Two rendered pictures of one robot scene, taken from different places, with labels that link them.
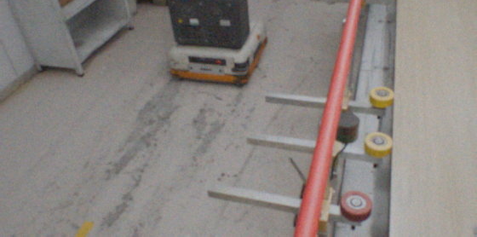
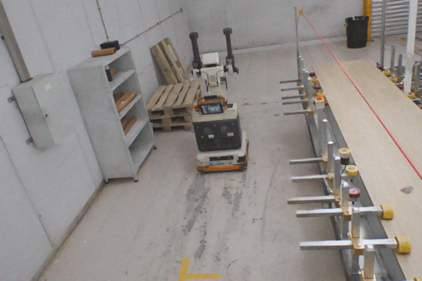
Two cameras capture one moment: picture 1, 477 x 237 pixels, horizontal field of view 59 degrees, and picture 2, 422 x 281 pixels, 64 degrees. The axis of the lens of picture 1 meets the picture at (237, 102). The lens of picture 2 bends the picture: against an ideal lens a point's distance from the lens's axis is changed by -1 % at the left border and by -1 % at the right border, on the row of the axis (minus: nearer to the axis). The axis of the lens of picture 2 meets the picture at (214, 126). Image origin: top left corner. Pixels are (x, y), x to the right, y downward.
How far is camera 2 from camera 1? 1.28 m
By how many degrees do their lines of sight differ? 14
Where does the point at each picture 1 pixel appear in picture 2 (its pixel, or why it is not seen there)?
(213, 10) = (223, 128)
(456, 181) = (388, 176)
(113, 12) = (142, 139)
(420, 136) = (367, 164)
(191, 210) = (243, 241)
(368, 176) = not seen: hidden behind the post
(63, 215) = (168, 258)
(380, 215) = (357, 204)
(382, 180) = not seen: hidden behind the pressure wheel
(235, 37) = (237, 141)
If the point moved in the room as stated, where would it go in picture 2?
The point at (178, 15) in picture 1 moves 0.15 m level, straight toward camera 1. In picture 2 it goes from (201, 134) to (205, 138)
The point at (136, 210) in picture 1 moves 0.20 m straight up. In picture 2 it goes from (211, 247) to (208, 230)
